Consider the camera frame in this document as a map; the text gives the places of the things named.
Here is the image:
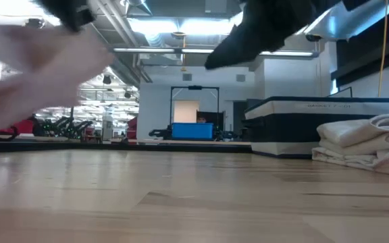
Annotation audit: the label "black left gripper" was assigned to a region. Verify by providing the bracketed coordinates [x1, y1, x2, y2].
[34, 0, 96, 34]

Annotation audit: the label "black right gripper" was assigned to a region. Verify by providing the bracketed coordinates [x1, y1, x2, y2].
[204, 0, 319, 71]

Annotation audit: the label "plain beige towel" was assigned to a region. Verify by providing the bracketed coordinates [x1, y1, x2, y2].
[0, 18, 116, 139]

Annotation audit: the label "navy blue fabric basket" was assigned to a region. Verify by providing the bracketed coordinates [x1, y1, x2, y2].
[243, 96, 389, 160]

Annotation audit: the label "cream towel thin grey plaid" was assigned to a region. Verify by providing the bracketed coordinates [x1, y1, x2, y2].
[317, 113, 389, 157]

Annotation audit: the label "ceiling dome fixture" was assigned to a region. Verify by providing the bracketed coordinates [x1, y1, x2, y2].
[24, 18, 45, 30]

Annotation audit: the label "long ceiling light bar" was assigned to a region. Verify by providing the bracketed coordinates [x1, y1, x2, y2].
[113, 47, 317, 58]

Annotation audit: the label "blue plastic bin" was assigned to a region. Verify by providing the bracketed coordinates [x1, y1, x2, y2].
[171, 121, 215, 141]

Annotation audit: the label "distant black robot arms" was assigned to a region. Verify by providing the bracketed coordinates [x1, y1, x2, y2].
[34, 116, 96, 140]

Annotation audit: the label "red panel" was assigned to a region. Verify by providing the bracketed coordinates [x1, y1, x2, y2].
[126, 116, 138, 139]

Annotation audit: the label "red box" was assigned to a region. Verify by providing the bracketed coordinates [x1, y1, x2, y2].
[0, 117, 35, 136]

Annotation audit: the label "black gantry frame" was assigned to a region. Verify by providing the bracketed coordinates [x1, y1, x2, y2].
[170, 85, 221, 136]

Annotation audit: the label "silver ventilation duct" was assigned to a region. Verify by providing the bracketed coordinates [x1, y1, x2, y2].
[302, 0, 389, 43]

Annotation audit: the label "black aluminium table frame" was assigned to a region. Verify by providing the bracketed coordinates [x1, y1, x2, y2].
[0, 140, 253, 155]

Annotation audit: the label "black cable loop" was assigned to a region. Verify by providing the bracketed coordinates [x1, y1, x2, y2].
[0, 126, 19, 142]

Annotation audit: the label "yellow cable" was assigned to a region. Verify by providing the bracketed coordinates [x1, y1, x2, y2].
[378, 0, 389, 99]

